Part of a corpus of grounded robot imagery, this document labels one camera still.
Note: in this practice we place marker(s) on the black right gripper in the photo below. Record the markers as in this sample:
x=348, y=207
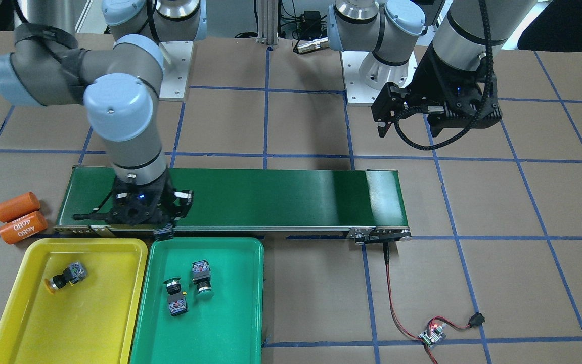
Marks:
x=183, y=197

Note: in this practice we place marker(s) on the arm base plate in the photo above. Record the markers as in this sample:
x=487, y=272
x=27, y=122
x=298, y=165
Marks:
x=177, y=68
x=364, y=76

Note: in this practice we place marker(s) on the green push button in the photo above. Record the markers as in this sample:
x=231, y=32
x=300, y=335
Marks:
x=176, y=300
x=201, y=278

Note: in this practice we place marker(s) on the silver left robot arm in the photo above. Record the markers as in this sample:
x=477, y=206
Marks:
x=390, y=31

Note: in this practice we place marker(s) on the yellow plastic tray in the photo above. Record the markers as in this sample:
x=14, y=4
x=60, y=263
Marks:
x=90, y=322

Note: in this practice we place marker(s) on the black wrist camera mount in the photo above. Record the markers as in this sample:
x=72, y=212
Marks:
x=136, y=209
x=461, y=103

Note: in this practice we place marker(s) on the green conveyor belt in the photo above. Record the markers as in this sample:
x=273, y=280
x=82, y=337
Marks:
x=365, y=206

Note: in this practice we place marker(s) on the aluminium frame post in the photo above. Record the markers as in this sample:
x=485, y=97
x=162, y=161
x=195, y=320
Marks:
x=267, y=22

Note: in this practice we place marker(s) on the labelled orange cylinder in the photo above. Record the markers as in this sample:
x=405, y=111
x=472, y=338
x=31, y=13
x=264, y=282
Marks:
x=23, y=227

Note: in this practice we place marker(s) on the small controller circuit board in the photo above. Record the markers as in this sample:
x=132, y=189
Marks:
x=432, y=335

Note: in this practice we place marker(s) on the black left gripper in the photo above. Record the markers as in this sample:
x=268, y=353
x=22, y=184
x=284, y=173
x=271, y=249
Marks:
x=428, y=81

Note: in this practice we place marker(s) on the green plastic tray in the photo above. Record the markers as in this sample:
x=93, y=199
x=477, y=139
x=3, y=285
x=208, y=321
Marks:
x=226, y=328

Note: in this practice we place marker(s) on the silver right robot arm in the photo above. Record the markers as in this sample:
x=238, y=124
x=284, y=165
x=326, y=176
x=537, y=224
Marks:
x=120, y=89

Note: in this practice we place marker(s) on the yellow push button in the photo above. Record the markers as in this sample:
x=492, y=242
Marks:
x=73, y=274

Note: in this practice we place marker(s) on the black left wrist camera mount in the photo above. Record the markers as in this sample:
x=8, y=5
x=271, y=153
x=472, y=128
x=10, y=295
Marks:
x=461, y=103

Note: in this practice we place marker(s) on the plain orange cylinder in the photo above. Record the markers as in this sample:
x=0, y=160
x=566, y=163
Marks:
x=18, y=206

